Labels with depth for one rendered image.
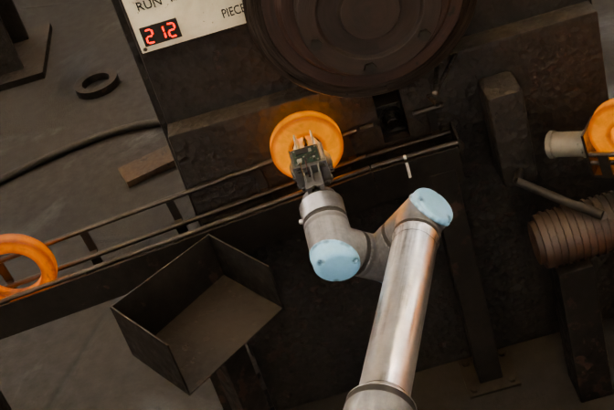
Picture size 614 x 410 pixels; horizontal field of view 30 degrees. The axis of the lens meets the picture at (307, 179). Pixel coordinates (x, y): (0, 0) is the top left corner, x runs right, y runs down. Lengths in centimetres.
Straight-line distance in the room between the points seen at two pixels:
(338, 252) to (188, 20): 59
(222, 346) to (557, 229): 75
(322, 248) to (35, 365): 150
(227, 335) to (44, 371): 121
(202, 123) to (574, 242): 84
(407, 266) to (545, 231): 52
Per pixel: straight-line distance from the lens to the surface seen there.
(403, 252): 208
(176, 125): 252
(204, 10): 240
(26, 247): 257
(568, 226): 251
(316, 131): 243
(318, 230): 222
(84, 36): 533
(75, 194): 418
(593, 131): 243
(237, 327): 235
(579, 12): 255
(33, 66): 517
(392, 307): 197
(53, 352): 352
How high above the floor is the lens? 208
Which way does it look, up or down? 33 degrees down
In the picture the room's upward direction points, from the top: 18 degrees counter-clockwise
